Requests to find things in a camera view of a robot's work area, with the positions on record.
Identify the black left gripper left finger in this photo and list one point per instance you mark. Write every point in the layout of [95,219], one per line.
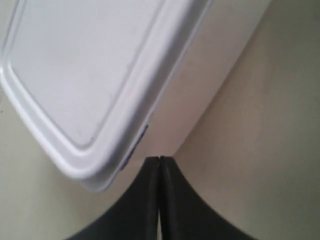
[134,216]

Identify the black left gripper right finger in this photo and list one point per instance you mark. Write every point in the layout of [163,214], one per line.
[184,215]

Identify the white lidded plastic container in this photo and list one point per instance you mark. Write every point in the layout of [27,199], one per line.
[100,82]

